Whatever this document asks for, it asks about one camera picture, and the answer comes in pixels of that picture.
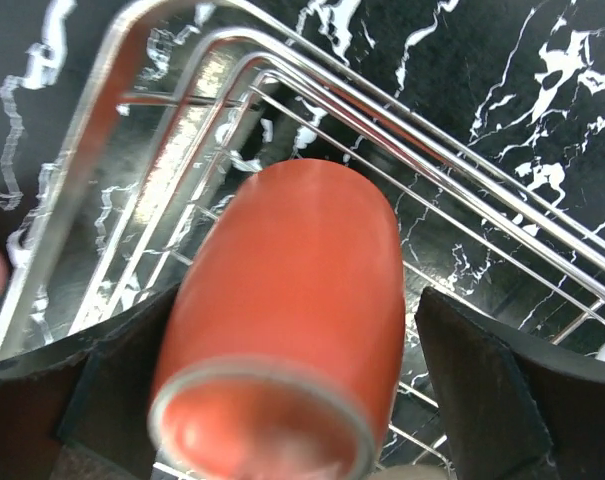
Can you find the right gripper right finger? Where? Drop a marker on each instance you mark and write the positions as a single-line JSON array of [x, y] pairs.
[[513, 406]]

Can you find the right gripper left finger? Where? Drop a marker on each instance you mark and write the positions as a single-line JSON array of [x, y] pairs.
[[77, 408]]

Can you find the orange ceramic mug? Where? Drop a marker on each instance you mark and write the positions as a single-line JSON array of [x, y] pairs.
[[283, 349]]

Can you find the metal wire dish rack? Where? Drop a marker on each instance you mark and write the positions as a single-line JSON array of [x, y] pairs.
[[127, 127]]

